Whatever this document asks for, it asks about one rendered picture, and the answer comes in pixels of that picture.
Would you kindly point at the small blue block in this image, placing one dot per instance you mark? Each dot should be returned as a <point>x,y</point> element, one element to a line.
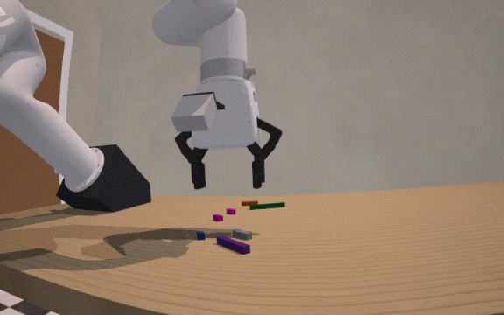
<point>201,236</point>

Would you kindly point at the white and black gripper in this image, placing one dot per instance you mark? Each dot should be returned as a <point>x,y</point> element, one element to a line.
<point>232,127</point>

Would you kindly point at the orange rod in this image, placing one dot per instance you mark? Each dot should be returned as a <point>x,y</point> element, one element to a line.
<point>247,203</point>

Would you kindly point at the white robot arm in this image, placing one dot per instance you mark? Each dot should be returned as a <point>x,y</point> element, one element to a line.
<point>177,23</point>

